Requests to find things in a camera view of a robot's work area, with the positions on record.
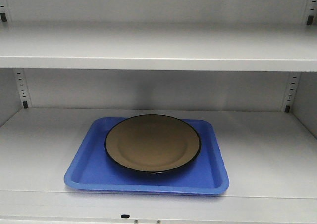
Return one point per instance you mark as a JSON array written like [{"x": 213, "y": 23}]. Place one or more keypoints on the beige plate with black rim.
[{"x": 152, "y": 143}]

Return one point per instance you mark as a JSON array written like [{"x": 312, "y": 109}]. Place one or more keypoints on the blue plastic tray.
[{"x": 92, "y": 169}]

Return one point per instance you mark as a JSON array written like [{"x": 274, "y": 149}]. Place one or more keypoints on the white cabinet upper shelf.
[{"x": 190, "y": 47}]

